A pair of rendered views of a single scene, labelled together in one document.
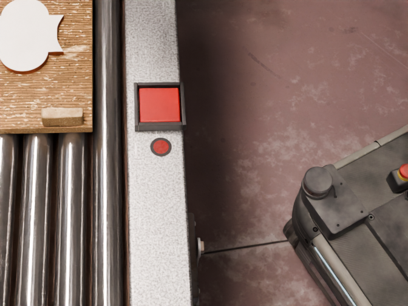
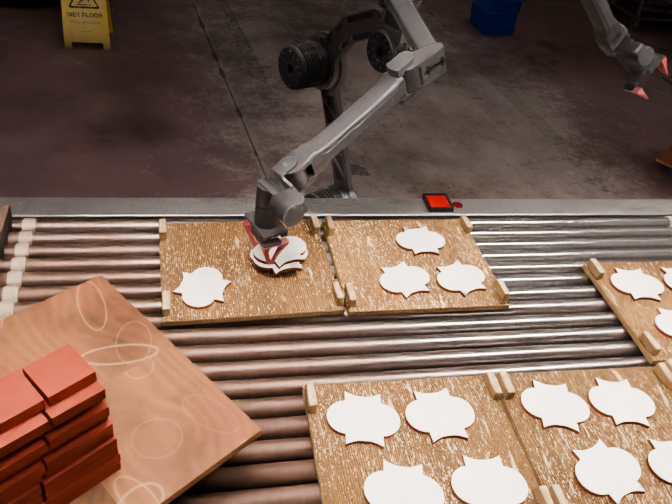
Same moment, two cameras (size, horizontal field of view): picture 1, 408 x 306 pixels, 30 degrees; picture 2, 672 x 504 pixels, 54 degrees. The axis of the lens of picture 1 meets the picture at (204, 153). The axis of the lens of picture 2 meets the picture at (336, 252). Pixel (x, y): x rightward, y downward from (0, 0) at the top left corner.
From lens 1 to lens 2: 197 cm
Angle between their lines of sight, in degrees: 59
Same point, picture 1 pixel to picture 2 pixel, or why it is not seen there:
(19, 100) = (459, 242)
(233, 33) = not seen: hidden behind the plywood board
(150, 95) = (434, 203)
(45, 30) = (415, 232)
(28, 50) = (430, 237)
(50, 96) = (452, 232)
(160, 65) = (411, 203)
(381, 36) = not seen: hidden behind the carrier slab
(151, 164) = (468, 207)
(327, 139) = not seen: hidden behind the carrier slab
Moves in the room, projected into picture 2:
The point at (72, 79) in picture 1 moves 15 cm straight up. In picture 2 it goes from (439, 225) to (452, 180)
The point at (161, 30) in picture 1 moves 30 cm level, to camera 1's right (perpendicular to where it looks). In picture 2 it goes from (388, 203) to (385, 150)
